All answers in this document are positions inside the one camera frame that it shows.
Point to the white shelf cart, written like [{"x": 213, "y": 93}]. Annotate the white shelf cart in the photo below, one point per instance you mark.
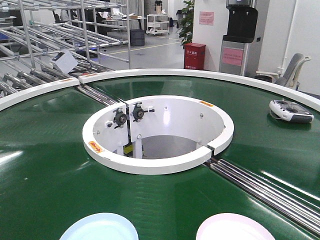
[{"x": 157, "y": 24}]

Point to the steel conveyor rollers right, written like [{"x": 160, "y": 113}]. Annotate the steel conveyor rollers right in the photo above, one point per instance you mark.
[{"x": 293, "y": 207}]

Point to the pink wall notice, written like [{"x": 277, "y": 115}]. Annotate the pink wall notice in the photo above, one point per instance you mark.
[{"x": 206, "y": 18}]

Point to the white grey remote controller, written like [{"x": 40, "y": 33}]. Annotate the white grey remote controller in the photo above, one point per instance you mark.
[{"x": 290, "y": 111}]

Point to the grey office chair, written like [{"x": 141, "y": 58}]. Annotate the grey office chair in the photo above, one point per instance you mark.
[{"x": 290, "y": 77}]

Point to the steel conveyor rollers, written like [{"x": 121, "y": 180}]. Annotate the steel conveyor rollers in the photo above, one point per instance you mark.
[
  {"x": 96, "y": 95},
  {"x": 293, "y": 207}
]

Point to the white box on rack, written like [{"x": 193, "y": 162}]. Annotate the white box on rack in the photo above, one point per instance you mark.
[{"x": 64, "y": 62}]

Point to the green potted plant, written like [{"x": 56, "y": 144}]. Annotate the green potted plant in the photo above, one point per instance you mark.
[{"x": 186, "y": 24}]

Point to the green conveyor belt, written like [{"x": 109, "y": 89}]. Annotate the green conveyor belt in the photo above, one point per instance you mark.
[{"x": 48, "y": 181}]

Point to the white outer conveyor rim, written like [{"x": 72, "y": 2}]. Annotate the white outer conveyor rim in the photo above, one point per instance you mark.
[{"x": 20, "y": 96}]

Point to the red fire extinguisher box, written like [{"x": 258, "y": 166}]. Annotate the red fire extinguisher box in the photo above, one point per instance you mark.
[{"x": 194, "y": 56}]

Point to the dark plastic crate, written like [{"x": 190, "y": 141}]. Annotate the dark plastic crate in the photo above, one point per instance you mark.
[{"x": 137, "y": 37}]

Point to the pink plate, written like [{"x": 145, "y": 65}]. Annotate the pink plate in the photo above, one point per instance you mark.
[{"x": 232, "y": 226}]

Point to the metal roller rack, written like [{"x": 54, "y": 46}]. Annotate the metal roller rack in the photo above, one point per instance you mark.
[{"x": 32, "y": 32}]

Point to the steel conveyor rollers left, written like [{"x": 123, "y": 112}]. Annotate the steel conveyor rollers left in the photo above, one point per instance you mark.
[{"x": 96, "y": 95}]

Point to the light blue plate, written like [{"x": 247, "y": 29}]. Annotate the light blue plate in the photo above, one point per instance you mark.
[{"x": 101, "y": 226}]

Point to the black silver water dispenser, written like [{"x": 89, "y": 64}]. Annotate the black silver water dispenser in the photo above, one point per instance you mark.
[{"x": 240, "y": 34}]

